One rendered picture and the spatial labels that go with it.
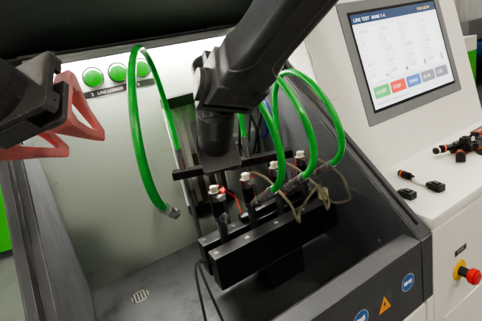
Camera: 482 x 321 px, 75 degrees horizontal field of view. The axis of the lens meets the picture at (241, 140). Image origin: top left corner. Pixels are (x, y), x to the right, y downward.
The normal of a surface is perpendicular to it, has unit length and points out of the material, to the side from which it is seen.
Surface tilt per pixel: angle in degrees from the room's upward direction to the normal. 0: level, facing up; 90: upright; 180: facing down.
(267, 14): 74
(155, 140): 90
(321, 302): 0
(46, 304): 43
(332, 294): 0
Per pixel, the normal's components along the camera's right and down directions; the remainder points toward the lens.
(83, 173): 0.49, 0.16
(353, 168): -0.85, 0.29
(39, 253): 0.20, -0.58
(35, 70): -0.33, -0.42
